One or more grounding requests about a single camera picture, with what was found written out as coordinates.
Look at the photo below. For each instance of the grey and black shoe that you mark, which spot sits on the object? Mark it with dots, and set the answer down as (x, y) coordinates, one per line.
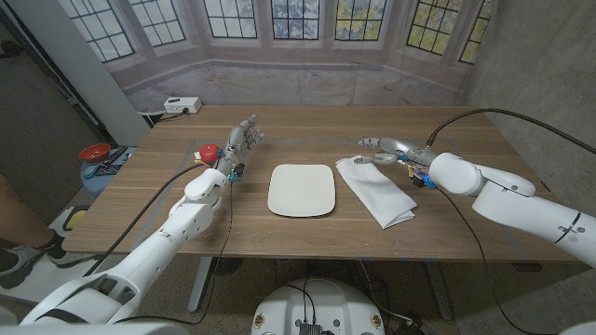
(18, 265)

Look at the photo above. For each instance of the white square plate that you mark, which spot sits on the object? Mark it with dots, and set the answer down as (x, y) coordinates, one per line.
(302, 191)

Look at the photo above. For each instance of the yellow and black floor object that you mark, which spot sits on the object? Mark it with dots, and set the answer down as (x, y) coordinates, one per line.
(74, 218)

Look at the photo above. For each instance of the blue round stool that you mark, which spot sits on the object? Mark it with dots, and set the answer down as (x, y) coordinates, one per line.
(100, 183)

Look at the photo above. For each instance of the white power strip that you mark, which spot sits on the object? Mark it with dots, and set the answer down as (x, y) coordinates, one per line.
(182, 104)

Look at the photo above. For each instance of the printed window backdrop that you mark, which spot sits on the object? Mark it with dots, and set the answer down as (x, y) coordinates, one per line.
(298, 79)

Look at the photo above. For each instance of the black remote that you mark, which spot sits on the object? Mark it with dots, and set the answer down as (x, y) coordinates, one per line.
(114, 156)

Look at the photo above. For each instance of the white cloth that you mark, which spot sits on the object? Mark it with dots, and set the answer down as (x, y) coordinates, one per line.
(379, 193)

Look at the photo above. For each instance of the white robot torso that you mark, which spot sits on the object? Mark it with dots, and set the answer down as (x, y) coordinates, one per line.
(321, 302)

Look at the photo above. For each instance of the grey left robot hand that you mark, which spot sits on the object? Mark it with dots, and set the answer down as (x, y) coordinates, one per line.
(235, 146)

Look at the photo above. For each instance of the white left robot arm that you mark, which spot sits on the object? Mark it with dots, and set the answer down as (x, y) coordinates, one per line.
(158, 246)

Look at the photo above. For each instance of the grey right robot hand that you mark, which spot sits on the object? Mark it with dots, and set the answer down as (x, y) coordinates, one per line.
(405, 151)

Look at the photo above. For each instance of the grey table leg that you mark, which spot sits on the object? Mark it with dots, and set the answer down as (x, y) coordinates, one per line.
(440, 288)
(199, 284)

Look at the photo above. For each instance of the person's bare leg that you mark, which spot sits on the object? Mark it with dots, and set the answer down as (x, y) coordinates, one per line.
(18, 214)

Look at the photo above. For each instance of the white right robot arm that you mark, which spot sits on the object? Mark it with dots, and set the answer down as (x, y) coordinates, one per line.
(512, 200)

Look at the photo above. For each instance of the red apple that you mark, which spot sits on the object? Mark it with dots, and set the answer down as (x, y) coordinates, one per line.
(208, 152)

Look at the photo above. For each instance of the red bowl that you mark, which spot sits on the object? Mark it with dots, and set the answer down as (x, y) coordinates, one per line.
(94, 152)

